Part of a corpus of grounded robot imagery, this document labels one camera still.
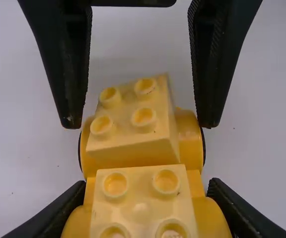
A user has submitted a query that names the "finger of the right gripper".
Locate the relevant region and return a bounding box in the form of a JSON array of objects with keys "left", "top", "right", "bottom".
[
  {"left": 187, "top": 0, "right": 263, "bottom": 129},
  {"left": 17, "top": 0, "right": 93, "bottom": 129}
]

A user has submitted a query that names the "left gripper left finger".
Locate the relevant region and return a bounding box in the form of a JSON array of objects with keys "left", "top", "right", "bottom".
[{"left": 0, "top": 180, "right": 87, "bottom": 238}]

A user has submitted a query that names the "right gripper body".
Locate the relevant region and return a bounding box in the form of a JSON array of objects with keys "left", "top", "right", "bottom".
[{"left": 88, "top": 0, "right": 177, "bottom": 8}]

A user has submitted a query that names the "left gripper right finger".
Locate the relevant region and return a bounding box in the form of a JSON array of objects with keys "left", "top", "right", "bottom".
[{"left": 206, "top": 177, "right": 286, "bottom": 238}]

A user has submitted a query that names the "yellow toy car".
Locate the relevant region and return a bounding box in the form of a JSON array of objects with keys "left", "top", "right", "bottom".
[{"left": 61, "top": 106, "right": 233, "bottom": 238}]

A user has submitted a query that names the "yellow toy brick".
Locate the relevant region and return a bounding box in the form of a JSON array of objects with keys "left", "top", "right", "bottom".
[{"left": 85, "top": 72, "right": 181, "bottom": 170}]

